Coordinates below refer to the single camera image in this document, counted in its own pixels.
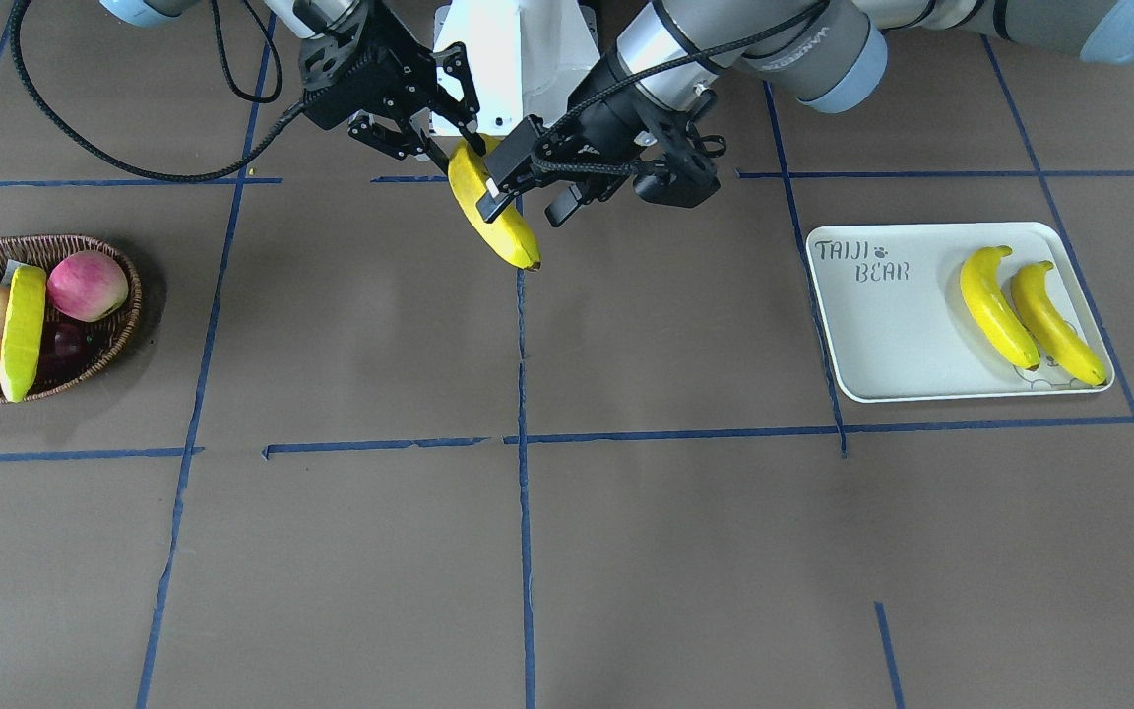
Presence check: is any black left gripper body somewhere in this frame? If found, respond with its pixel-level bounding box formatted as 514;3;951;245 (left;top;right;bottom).
533;49;667;203

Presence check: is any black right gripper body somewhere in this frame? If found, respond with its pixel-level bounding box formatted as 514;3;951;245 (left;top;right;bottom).
296;1;435;130

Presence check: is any yellow banana with stem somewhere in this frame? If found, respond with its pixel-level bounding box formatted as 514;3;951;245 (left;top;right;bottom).
447;140;541;271

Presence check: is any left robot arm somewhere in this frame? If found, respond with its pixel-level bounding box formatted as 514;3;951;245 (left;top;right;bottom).
458;1;1134;226

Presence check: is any brown wicker basket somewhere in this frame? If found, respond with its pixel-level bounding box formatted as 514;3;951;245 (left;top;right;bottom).
0;234;145;400

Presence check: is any white bear tray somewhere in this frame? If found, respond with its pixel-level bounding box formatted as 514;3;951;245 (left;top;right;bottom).
806;222;1116;403

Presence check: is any pink red apple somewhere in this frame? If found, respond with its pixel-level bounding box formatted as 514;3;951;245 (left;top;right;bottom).
46;250;130;323

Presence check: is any yellow-green banana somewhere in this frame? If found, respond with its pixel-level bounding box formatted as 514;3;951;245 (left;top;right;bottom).
0;262;48;403

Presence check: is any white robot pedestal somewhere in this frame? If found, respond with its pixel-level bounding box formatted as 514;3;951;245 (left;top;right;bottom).
433;1;601;136

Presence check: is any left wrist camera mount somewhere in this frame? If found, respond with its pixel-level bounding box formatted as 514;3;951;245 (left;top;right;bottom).
633;88;727;208

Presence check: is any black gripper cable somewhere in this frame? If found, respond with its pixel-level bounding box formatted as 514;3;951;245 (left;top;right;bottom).
8;0;332;184

